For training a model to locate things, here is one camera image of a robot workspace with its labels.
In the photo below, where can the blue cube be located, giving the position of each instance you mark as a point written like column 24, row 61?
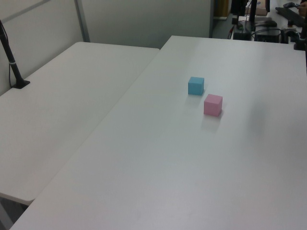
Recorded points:
column 195, row 85

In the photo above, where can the white side table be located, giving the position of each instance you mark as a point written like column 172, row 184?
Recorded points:
column 60, row 107

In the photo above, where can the dark computer mouse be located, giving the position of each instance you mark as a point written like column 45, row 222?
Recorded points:
column 269, row 23

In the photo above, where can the black electronics box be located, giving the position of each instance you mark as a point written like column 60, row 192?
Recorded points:
column 267, row 36

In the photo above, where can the black camera pole with base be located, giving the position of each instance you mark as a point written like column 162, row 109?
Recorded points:
column 14, row 68

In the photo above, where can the black table clamp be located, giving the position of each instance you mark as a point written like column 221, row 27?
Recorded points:
column 301, row 40

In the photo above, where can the wooden cabinet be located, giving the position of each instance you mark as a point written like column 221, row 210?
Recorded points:
column 221, row 8

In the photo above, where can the grey metal partition post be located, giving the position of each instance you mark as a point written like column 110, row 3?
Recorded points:
column 82, row 21

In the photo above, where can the black monitor stand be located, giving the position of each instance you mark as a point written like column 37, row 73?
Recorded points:
column 253, row 12

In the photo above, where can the black keyboard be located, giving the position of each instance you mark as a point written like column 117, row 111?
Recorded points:
column 290, row 15

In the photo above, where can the pink cube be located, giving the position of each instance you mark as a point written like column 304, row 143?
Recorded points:
column 212, row 105

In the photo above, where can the small black box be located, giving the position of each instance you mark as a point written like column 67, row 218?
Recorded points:
column 241, row 36

